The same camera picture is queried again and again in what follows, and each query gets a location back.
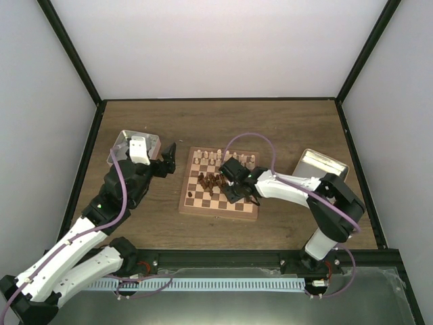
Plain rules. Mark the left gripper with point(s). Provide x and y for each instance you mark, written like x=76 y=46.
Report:
x=170 y=162

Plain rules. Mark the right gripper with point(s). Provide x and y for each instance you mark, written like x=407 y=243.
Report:
x=232 y=198

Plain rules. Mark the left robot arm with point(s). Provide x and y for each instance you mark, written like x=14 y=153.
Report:
x=37 y=294

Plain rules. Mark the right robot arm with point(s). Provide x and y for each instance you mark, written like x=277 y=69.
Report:
x=336 y=209

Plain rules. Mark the wooden chess board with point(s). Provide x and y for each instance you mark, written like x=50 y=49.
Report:
x=206 y=161

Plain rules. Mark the pink metal tray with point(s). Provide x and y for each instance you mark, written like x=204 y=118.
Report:
x=121 y=148

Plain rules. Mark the gold metal tray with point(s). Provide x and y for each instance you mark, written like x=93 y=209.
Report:
x=315 y=164

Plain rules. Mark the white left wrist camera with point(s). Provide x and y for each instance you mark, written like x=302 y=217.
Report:
x=138 y=150

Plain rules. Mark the light blue cable duct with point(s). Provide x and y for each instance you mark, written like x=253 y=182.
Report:
x=289 y=285

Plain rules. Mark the black enclosure frame post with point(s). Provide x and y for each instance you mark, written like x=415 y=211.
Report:
x=63 y=37

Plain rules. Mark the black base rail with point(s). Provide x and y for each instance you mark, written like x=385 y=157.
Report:
x=287 y=261

